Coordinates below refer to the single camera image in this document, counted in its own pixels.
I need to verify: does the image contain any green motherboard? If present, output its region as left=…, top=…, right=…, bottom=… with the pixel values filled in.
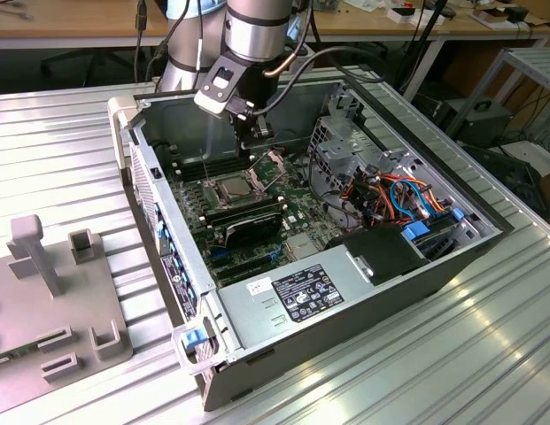
left=161, top=148, right=368, bottom=289

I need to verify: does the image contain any small black device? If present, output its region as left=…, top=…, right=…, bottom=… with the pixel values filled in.
left=507, top=4, right=531, bottom=24

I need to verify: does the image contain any black RAM slot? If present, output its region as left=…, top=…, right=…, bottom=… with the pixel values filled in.
left=173, top=153, right=252, bottom=173
left=179, top=162, right=254, bottom=182
left=171, top=149, right=250, bottom=168
left=175, top=158, right=252, bottom=177

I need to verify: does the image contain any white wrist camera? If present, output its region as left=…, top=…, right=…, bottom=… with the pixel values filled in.
left=193, top=56, right=254, bottom=117

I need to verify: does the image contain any CPU socket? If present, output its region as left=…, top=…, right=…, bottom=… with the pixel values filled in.
left=206, top=170, right=258, bottom=209

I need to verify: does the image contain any grey parts rack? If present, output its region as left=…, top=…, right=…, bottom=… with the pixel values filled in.
left=0, top=213, right=135, bottom=406

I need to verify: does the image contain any black graphics card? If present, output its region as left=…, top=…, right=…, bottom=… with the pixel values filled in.
left=221, top=211, right=285, bottom=250

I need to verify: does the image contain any black expansion slot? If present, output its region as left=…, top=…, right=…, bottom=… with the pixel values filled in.
left=210, top=252, right=270, bottom=274
left=215, top=261, right=276, bottom=287

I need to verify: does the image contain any copper coloured cable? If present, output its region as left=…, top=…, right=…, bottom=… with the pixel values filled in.
left=262, top=51, right=298, bottom=80

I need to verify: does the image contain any blue data wire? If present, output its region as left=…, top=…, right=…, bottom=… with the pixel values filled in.
left=388, top=179, right=420, bottom=222
left=406, top=175, right=436, bottom=219

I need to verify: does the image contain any green RAM stick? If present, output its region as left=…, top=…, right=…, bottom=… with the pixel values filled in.
left=0, top=343, right=42, bottom=369

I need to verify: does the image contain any silver drive cage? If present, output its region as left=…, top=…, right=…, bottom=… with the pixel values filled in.
left=307, top=113, right=384, bottom=198

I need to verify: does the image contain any orange power wire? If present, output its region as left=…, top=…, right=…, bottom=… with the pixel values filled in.
left=339, top=173, right=408, bottom=223

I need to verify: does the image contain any black rating label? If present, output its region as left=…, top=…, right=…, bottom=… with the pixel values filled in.
left=271, top=264, right=345, bottom=323

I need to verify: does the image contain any cable with inline connector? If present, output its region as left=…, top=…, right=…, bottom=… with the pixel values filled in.
left=133, top=0, right=148, bottom=84

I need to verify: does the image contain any long wooden desk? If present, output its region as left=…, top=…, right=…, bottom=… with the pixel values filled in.
left=0, top=0, right=550, bottom=97

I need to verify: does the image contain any black equipment box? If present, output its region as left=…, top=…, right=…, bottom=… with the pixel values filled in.
left=440, top=97, right=514, bottom=151

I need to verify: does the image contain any blue case latch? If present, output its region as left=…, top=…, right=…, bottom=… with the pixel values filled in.
left=180, top=327, right=213, bottom=352

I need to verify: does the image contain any white box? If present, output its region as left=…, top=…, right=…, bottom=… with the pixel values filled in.
left=386, top=4, right=447, bottom=27

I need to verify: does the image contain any black RAM stick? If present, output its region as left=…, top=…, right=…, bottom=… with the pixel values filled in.
left=198, top=194, right=288, bottom=221
left=203, top=202, right=285, bottom=228

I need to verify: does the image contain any metal socket cover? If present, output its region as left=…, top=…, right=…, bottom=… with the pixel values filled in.
left=244, top=149, right=290, bottom=194

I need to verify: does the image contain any black camera cable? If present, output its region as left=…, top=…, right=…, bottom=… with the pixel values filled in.
left=252, top=0, right=387, bottom=119

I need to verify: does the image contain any silver chipset heatsink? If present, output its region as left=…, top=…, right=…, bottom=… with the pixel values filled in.
left=285, top=233, right=323, bottom=261

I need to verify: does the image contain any open grey PC case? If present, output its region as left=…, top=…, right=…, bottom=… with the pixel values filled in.
left=106, top=75, right=515, bottom=413

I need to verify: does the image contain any silver power supply unit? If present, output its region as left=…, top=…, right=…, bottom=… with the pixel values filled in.
left=215, top=245, right=378, bottom=356

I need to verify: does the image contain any blue disk carrier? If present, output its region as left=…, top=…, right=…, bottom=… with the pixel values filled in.
left=400, top=222, right=431, bottom=243

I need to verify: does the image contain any silver CPU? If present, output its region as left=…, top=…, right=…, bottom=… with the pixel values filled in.
left=215, top=175, right=254, bottom=201

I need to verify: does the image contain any black plastic shroud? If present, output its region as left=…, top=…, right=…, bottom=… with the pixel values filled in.
left=323, top=223, right=431, bottom=287

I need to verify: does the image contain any aluminium frame table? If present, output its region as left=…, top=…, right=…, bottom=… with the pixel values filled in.
left=445, top=46, right=550, bottom=139

